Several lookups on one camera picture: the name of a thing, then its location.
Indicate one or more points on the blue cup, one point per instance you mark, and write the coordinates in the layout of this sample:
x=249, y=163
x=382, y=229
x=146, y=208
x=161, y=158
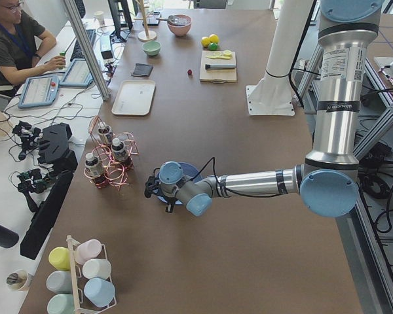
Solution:
x=99, y=291

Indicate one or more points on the grey folded cloth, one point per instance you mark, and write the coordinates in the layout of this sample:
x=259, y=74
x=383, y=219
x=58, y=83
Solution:
x=142, y=70

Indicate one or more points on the wooden cutting board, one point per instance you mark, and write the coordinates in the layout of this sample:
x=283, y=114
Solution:
x=217, y=76

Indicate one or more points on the yellow lemon slice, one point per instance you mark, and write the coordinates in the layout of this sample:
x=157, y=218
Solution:
x=227, y=53

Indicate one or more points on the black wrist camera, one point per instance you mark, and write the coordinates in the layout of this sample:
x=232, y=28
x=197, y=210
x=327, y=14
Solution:
x=152, y=185

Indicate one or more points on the pink cup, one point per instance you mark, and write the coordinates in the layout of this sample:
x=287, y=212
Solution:
x=87, y=250

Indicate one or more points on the yellow cup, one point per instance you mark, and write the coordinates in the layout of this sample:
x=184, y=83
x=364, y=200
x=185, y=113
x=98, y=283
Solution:
x=59, y=258

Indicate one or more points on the pink bowl with ice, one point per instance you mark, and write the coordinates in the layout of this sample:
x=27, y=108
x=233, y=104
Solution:
x=180, y=30

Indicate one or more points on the black handled knife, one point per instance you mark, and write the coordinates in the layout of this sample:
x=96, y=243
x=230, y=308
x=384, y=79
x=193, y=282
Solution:
x=219, y=66

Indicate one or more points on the dark drink bottle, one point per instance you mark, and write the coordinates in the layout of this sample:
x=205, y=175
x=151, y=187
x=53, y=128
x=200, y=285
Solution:
x=106, y=134
x=119, y=152
x=94, y=168

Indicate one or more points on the copper wire bottle rack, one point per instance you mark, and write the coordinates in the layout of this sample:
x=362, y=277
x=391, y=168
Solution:
x=116, y=175

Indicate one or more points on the black thermos bottle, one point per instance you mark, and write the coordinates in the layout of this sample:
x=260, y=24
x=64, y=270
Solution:
x=8, y=238

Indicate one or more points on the paper cup with utensils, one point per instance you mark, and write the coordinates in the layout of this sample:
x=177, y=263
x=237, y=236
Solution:
x=19, y=280

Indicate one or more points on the white cup rack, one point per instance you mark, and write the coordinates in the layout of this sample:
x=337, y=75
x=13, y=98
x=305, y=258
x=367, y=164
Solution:
x=78, y=281

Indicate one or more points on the metal ice scoop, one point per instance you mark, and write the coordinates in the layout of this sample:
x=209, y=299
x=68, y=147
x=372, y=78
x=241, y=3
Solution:
x=174, y=19

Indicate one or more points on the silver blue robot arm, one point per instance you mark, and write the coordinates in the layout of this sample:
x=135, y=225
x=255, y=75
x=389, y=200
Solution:
x=326, y=180

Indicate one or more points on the yellow plastic knife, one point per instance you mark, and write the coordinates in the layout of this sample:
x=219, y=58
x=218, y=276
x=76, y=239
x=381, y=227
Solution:
x=218, y=57

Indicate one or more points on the seated person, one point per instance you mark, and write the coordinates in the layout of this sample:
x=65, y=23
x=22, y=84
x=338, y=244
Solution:
x=23, y=43

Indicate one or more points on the white cup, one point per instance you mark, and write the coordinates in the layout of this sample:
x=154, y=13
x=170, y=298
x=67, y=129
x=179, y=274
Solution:
x=97, y=267

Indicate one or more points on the grey cup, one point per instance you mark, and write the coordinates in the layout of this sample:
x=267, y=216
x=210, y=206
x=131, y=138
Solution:
x=59, y=282

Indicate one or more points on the cream plastic tray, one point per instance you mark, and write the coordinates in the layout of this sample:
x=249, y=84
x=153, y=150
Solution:
x=134, y=98

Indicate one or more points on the blue plate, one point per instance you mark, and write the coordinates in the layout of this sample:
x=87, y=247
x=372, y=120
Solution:
x=190, y=171

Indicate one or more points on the wooden cup tree stand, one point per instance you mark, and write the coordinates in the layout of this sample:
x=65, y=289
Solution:
x=147, y=34

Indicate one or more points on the green lime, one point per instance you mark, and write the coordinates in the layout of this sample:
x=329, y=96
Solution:
x=212, y=46

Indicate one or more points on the blue teach pendant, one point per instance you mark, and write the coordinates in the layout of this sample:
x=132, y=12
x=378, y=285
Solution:
x=39, y=91
x=77, y=75

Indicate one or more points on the aluminium frame post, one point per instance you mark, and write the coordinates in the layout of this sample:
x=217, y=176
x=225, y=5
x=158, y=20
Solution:
x=80, y=33

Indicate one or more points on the mint green cup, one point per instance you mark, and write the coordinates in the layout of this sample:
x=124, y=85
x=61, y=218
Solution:
x=61, y=304

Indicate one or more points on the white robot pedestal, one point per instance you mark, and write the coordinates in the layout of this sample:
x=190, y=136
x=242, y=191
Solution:
x=272, y=95

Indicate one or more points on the green bowl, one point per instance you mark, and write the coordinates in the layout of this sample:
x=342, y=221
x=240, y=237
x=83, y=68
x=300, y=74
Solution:
x=151, y=48

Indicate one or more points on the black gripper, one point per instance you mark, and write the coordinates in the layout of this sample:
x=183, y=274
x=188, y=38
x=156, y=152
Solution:
x=169, y=201

